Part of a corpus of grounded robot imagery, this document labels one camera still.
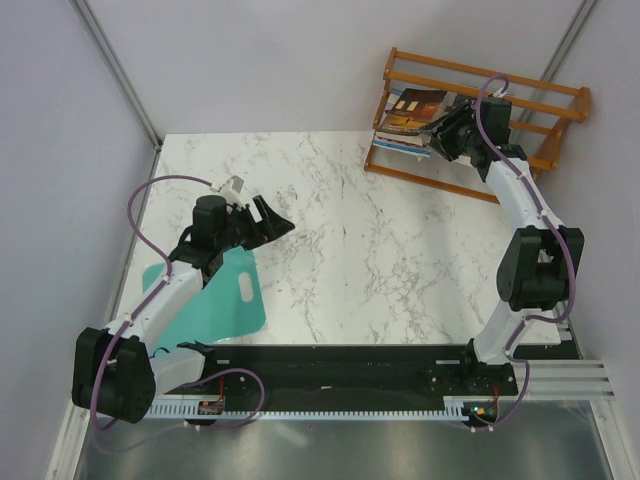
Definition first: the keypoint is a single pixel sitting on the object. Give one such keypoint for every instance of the dark orange glossy book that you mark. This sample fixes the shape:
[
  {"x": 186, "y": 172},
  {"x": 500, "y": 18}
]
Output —
[{"x": 413, "y": 111}]

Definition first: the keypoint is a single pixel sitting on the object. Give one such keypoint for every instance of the left slotted cable duct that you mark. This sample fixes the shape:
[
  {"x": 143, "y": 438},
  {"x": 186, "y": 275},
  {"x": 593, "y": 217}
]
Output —
[{"x": 188, "y": 408}]

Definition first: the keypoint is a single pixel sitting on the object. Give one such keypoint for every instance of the slotted cable duct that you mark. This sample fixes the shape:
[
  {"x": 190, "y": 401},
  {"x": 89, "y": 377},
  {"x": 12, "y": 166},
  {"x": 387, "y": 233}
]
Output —
[
  {"x": 188, "y": 408},
  {"x": 486, "y": 410}
]

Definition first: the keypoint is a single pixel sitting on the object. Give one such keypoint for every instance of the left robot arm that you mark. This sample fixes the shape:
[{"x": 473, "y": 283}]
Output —
[{"x": 113, "y": 373}]

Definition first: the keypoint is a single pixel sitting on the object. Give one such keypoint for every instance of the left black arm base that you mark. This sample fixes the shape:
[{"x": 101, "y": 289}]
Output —
[{"x": 205, "y": 382}]

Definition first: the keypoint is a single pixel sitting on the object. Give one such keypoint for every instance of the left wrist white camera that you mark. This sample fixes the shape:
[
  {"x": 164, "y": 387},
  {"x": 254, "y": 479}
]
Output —
[{"x": 230, "y": 191}]

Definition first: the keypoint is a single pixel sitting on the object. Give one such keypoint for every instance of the orange wooden tiered rack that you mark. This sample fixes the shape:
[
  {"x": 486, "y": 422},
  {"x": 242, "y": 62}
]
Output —
[{"x": 542, "y": 113}]

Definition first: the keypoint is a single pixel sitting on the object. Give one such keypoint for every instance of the Tale of Two Cities book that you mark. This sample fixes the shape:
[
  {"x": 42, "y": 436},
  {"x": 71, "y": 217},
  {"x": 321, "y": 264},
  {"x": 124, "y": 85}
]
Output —
[{"x": 457, "y": 100}]

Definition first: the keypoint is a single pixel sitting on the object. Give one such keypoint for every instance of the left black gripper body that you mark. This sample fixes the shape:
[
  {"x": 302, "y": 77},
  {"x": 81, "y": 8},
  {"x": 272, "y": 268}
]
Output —
[{"x": 243, "y": 230}]

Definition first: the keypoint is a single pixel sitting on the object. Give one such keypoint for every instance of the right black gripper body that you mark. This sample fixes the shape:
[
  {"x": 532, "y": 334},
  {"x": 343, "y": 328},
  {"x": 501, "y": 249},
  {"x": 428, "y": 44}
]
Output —
[{"x": 460, "y": 136}]

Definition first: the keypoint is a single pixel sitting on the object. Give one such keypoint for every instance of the teal plastic file folder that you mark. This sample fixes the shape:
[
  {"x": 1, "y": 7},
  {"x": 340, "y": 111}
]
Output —
[{"x": 230, "y": 306}]

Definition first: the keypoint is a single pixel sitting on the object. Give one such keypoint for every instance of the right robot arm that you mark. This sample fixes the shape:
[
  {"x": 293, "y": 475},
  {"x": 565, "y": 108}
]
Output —
[{"x": 536, "y": 278}]

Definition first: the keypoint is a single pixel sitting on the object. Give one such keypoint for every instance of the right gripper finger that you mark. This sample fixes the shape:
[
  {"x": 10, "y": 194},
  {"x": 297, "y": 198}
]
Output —
[
  {"x": 434, "y": 145},
  {"x": 448, "y": 120}
]

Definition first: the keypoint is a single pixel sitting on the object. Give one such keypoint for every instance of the right slotted cable duct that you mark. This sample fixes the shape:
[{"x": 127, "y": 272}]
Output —
[{"x": 486, "y": 410}]

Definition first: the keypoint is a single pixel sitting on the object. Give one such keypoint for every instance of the pink illustrated children book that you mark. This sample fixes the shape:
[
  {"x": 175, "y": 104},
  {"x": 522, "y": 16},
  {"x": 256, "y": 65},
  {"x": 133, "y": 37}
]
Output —
[{"x": 413, "y": 140}]

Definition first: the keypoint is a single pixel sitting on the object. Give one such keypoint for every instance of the dog cover Bark book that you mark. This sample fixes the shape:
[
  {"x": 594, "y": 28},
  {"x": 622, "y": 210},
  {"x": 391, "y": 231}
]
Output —
[{"x": 403, "y": 147}]

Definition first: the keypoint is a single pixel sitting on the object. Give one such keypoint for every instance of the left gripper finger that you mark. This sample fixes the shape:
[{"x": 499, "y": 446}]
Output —
[
  {"x": 271, "y": 232},
  {"x": 266, "y": 212}
]

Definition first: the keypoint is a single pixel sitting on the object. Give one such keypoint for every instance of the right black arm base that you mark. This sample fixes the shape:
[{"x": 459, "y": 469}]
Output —
[{"x": 455, "y": 370}]

